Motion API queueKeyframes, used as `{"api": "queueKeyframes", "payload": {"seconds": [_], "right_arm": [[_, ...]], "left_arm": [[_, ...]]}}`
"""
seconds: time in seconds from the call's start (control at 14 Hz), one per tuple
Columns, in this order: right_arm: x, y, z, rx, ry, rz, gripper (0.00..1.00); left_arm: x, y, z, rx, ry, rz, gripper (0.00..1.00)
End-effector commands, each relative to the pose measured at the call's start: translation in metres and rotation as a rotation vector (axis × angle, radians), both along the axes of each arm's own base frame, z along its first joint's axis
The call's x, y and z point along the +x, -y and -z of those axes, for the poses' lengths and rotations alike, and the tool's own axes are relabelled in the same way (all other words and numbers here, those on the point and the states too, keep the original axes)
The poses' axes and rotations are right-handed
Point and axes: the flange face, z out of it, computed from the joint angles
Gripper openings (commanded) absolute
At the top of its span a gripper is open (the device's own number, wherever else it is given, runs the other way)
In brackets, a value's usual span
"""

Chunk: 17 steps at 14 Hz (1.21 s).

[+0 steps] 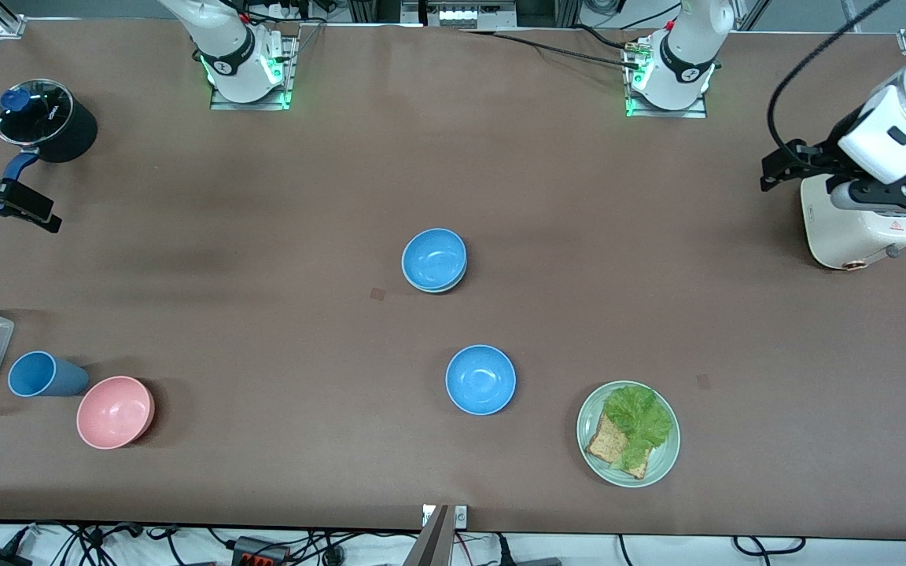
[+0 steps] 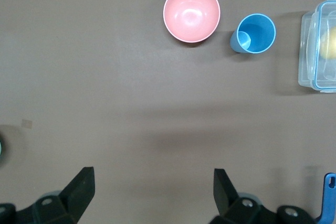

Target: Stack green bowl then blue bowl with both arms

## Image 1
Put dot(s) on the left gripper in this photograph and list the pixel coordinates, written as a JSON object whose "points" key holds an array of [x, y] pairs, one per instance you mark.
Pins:
{"points": [[817, 159]]}

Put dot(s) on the blue bowl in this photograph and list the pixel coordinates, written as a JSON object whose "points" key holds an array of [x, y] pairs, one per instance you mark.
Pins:
{"points": [[433, 259], [480, 380]]}

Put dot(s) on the green bowl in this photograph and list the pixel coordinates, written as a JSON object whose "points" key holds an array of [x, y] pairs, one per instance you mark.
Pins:
{"points": [[436, 291]]}

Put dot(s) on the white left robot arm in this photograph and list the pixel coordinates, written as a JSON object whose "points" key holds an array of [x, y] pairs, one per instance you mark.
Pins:
{"points": [[685, 55]]}

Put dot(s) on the pink bowl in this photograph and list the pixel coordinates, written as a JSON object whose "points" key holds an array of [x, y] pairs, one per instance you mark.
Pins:
{"points": [[113, 413]]}

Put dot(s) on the white toaster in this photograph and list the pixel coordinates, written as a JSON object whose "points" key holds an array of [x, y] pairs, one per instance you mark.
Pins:
{"points": [[834, 236]]}

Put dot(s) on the glass lid with blue knob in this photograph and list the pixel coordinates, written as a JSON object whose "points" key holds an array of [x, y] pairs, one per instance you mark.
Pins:
{"points": [[32, 114]]}

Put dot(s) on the blue cup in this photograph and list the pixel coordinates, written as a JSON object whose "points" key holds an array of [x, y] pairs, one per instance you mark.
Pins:
{"points": [[48, 376]]}

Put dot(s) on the green lettuce leaf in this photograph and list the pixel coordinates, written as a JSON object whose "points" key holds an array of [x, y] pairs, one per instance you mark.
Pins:
{"points": [[640, 417]]}

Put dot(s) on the green plate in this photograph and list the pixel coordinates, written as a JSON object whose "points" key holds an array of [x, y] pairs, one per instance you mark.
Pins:
{"points": [[661, 464]]}

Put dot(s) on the brown bread slice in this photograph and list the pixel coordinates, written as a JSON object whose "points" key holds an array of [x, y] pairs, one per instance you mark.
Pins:
{"points": [[602, 444]]}

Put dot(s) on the white power strip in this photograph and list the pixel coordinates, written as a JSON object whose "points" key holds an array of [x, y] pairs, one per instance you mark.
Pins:
{"points": [[465, 14]]}

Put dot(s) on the black adapter with red plugs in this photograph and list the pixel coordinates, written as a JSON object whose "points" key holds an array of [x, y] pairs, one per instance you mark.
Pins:
{"points": [[260, 552]]}

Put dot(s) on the grey metal stand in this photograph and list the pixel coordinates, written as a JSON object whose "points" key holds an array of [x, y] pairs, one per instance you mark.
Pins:
{"points": [[431, 542]]}

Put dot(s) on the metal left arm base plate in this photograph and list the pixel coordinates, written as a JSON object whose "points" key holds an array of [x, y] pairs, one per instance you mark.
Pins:
{"points": [[697, 112]]}

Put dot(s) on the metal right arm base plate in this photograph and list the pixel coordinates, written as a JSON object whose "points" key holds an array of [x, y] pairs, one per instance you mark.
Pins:
{"points": [[288, 79]]}

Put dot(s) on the white table bracket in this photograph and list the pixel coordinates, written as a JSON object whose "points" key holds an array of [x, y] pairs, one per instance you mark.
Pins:
{"points": [[461, 516]]}

